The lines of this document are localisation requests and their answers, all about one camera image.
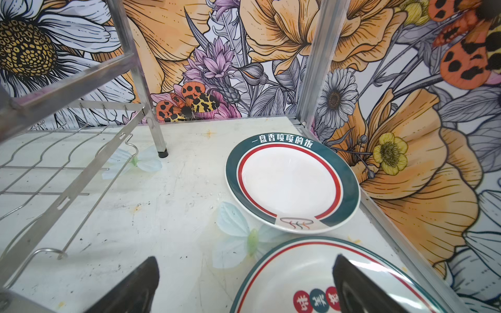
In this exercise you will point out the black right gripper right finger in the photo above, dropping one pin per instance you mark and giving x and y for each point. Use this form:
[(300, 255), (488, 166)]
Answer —
[(357, 292)]

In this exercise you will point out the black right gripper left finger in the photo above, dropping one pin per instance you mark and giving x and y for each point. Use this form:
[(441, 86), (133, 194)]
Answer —
[(135, 293)]

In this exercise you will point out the white plate with colored dots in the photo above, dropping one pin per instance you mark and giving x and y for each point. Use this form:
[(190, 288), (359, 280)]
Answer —
[(296, 276)]

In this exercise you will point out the green red rimmed white plate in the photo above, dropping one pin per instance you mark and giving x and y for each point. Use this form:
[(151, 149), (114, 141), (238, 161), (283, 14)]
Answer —
[(292, 183)]

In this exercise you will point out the steel wire dish rack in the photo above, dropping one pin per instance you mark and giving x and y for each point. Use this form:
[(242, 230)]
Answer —
[(70, 157)]

